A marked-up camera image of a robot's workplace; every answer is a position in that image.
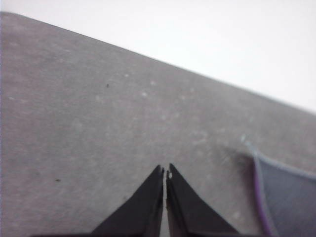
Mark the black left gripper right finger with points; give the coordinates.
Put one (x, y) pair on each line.
(187, 212)

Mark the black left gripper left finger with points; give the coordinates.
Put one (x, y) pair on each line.
(143, 212)

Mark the purple towel with grey hem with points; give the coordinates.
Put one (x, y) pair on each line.
(288, 197)

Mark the grey table cloth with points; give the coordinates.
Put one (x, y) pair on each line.
(98, 123)

